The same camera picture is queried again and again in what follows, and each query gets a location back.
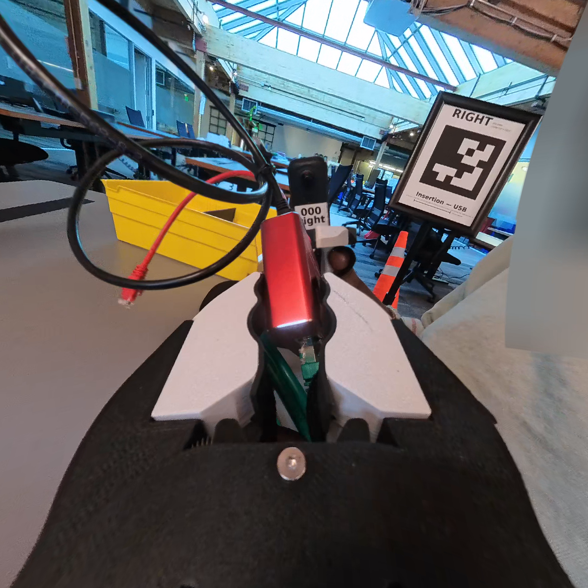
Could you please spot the orange traffic cone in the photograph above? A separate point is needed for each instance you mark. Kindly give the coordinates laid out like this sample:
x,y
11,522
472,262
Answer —
x,y
390,275

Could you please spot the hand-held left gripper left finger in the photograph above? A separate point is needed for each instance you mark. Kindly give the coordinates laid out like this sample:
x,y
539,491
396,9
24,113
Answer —
x,y
216,363

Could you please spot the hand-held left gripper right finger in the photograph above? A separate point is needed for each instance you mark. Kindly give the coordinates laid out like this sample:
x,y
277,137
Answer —
x,y
372,363

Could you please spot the red metal adapter box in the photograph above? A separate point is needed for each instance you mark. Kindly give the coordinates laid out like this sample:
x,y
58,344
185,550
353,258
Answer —
x,y
287,275

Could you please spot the person's right hand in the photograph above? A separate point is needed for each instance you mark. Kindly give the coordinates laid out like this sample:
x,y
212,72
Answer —
x,y
343,259

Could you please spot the yellow plastic bin with divider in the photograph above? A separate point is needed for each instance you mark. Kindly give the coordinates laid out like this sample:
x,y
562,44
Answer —
x,y
151,216

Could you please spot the framed marker sign on stand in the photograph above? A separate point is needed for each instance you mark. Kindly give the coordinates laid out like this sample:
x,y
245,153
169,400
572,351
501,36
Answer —
x,y
459,160

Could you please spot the white ceiling projector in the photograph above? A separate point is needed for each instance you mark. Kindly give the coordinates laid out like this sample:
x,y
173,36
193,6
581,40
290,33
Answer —
x,y
390,16

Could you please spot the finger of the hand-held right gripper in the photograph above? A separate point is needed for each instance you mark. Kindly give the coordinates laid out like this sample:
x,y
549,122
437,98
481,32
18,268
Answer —
x,y
330,236

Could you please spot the black office chair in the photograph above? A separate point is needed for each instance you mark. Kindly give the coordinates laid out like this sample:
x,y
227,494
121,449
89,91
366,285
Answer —
x,y
374,211
18,154
432,257

